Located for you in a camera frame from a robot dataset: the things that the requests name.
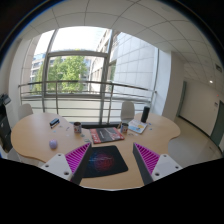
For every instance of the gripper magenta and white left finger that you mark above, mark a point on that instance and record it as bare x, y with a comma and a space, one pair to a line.
70, 166

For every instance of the white chair right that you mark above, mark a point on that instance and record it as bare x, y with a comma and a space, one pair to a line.
127, 111

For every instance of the black and blue stapler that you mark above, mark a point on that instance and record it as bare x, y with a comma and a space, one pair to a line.
54, 122

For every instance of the lilac computer mouse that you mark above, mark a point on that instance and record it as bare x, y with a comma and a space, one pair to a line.
53, 144

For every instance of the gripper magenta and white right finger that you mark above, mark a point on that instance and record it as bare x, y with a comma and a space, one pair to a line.
153, 166

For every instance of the red and black magazine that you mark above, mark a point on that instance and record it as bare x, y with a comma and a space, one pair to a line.
103, 135

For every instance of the patterned mug right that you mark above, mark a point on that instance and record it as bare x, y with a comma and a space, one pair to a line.
124, 128

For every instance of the light blue booklet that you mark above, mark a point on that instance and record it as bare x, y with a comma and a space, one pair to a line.
137, 126

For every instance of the black patterned mouse pad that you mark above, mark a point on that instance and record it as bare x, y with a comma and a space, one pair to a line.
105, 161

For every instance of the white chair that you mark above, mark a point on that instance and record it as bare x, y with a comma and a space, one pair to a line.
24, 110
127, 111

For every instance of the white chair left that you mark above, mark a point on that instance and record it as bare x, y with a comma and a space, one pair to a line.
24, 110

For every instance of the black cylindrical speaker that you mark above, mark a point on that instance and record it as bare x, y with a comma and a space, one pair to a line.
145, 114

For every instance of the patterned mug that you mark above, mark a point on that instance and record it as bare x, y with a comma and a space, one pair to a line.
77, 127
124, 128

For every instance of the metal window railing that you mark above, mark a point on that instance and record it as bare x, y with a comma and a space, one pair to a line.
85, 101

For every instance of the patterned mug left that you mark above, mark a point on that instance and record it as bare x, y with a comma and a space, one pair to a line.
77, 127

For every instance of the black equipment on left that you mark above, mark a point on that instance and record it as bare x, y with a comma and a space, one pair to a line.
5, 129

